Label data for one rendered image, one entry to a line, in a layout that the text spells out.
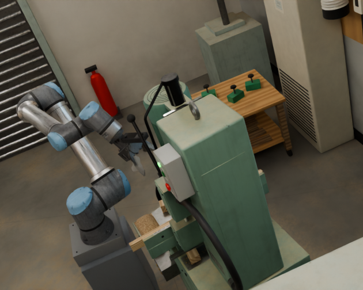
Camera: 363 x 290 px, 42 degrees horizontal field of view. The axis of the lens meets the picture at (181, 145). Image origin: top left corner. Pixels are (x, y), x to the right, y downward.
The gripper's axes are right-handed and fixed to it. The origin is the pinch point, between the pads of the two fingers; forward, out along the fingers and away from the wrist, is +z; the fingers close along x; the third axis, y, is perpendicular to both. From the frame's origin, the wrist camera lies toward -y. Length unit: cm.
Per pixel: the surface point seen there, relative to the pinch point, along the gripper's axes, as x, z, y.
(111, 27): -225, -69, 169
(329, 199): -99, 121, 30
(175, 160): 32, -7, -49
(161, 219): 8.9, 20.8, 15.4
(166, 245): 20.3, 27.0, 10.7
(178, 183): 34, 0, -43
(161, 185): 26.3, 0.1, -26.7
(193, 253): 19.6, 36.3, 3.3
